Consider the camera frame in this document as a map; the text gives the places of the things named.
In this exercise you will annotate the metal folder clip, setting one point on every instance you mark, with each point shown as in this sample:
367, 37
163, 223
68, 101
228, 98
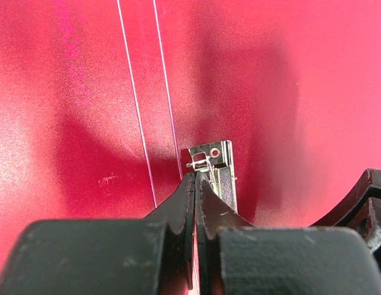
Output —
216, 162

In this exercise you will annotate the red plastic folder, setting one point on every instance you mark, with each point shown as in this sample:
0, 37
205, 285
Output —
100, 100

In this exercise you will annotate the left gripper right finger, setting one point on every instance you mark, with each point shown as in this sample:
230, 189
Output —
237, 258

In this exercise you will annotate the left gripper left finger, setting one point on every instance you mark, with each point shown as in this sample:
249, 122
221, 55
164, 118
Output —
152, 255

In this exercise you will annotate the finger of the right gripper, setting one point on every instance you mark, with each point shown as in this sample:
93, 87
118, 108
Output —
360, 210

